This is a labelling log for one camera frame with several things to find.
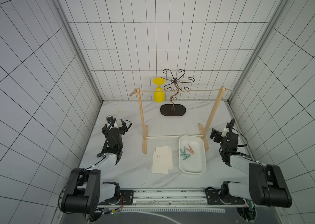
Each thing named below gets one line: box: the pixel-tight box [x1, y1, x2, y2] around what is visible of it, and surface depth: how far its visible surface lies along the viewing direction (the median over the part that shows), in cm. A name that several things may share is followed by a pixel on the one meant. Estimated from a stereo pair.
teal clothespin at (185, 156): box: [179, 153, 192, 161], surface depth 89 cm
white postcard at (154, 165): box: [151, 151, 169, 175], surface depth 85 cm
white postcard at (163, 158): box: [155, 145, 173, 170], surface depth 89 cm
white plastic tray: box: [178, 135, 207, 175], surface depth 89 cm
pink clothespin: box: [185, 143, 195, 155], surface depth 91 cm
